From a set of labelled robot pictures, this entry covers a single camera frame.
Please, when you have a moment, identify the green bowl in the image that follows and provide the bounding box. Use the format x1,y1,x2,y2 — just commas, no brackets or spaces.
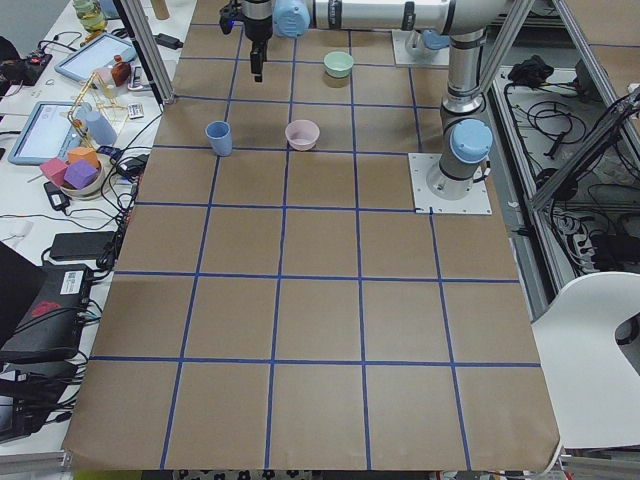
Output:
323,51,354,79

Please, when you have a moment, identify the black power adapter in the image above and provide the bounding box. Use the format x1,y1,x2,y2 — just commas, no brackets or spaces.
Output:
49,231,115,261

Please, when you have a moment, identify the aluminium frame post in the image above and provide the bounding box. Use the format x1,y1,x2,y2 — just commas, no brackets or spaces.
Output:
114,0,175,105

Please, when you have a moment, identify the teach pendant tablet far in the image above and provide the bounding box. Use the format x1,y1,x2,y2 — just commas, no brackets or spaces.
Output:
54,33,137,82

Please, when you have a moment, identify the blue cup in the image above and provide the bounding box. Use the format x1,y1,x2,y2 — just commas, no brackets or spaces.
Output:
205,121,233,157

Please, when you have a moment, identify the teach pendant tablet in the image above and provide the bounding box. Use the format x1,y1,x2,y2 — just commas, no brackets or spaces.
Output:
8,101,82,166
54,33,137,82

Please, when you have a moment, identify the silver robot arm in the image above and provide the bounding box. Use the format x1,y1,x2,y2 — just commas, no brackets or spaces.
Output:
220,1,507,193

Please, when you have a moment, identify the pink bowl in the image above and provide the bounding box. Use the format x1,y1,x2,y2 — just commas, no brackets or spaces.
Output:
285,119,320,151

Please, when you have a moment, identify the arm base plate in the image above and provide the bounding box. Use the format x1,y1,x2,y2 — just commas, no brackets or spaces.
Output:
392,30,450,69
408,153,492,215

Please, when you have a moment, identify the bowl of foam cubes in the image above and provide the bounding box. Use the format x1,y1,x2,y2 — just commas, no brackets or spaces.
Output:
40,147,105,200

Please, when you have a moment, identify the white chair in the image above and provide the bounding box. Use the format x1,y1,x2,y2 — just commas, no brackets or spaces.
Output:
533,272,639,449

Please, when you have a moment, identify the black computer box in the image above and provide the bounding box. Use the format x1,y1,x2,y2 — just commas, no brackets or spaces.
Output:
1,264,92,364

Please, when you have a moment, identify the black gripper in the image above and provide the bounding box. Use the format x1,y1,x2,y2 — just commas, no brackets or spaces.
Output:
241,0,273,83

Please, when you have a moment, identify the teach pendant tablet near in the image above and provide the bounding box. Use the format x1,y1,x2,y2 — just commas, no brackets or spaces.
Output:
8,101,82,166

